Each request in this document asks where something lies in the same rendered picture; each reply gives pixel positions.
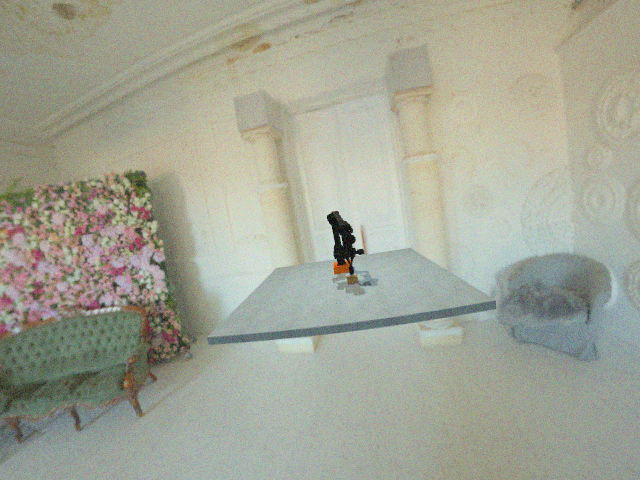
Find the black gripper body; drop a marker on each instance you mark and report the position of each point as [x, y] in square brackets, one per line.
[338, 255]

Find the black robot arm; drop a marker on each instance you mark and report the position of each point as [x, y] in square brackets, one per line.
[345, 230]

